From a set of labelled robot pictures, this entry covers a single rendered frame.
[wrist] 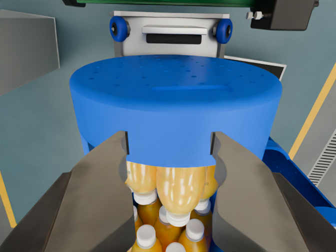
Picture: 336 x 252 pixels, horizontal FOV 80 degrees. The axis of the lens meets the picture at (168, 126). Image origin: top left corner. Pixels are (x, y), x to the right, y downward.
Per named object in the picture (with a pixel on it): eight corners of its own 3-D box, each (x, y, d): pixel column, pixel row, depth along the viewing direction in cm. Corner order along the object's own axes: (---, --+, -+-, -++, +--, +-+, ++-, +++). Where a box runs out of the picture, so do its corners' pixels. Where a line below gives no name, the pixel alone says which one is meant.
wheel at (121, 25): (119, 43, 37) (129, 42, 38) (117, 15, 35) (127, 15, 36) (109, 41, 40) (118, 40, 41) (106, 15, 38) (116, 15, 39)
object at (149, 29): (147, 37, 42) (142, 43, 31) (146, 24, 41) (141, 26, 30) (194, 38, 43) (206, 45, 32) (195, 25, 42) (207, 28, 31)
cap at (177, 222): (165, 198, 34) (164, 206, 35) (168, 218, 31) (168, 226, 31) (187, 196, 35) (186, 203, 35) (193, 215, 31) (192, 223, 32)
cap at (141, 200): (159, 185, 36) (159, 193, 37) (143, 176, 39) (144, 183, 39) (144, 199, 34) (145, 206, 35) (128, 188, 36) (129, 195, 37)
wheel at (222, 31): (213, 44, 39) (223, 45, 38) (216, 18, 37) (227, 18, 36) (222, 42, 42) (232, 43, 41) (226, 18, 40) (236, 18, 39)
